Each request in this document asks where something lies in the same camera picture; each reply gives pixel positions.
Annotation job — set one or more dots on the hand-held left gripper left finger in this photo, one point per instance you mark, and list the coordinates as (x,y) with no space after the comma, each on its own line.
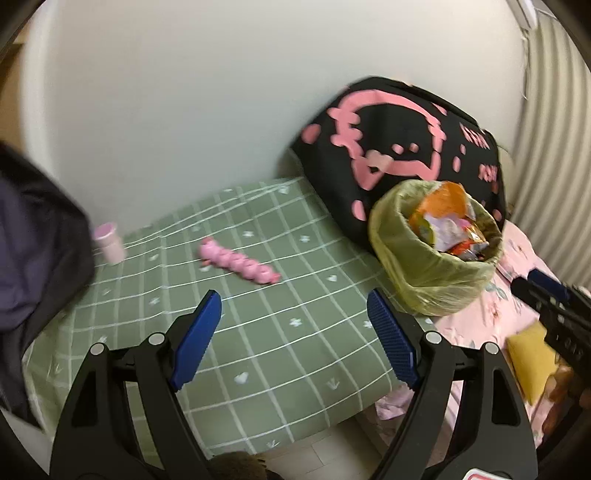
(196,341)

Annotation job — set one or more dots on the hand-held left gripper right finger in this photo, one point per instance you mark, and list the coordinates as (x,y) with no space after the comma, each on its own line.
(392,341)

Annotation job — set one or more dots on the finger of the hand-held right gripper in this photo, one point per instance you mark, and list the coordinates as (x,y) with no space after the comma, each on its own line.
(531,295)
(551,288)

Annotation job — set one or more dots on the yellow-green plastic bin bag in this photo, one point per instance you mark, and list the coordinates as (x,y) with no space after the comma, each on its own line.
(415,277)

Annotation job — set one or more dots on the pale pink wrapper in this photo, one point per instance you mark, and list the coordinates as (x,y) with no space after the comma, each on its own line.
(441,230)

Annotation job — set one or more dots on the orange plastic bag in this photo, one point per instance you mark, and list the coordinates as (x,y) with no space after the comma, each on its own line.
(443,198)

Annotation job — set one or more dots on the person's right forearm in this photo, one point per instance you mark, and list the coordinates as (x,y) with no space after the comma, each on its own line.
(572,406)

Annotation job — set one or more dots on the pink floral bedding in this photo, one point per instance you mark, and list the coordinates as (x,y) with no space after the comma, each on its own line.
(503,318)

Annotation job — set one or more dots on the yellow cushion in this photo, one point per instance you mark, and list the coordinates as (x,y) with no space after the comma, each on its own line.
(531,364)

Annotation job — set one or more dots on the green checked tablecloth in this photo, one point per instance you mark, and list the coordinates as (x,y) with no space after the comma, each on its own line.
(277,332)

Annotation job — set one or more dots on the pink caterpillar toy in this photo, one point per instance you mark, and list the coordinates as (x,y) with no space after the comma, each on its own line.
(240,261)

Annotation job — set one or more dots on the striped curtain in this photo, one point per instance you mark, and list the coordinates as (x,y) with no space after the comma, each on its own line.
(554,161)

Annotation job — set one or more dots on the pink plastic cup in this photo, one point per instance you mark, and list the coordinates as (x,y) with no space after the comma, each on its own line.
(110,244)

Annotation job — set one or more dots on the brown fuzzy cloth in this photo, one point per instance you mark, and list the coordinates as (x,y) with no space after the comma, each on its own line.
(242,467)

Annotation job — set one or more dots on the dark jacket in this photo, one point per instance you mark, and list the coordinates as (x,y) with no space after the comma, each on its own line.
(41,277)

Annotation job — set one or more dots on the black pink printed pillow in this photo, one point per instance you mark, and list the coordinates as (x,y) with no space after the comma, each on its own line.
(392,134)

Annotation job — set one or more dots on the white air conditioner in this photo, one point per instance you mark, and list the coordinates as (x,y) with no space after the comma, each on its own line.
(525,11)

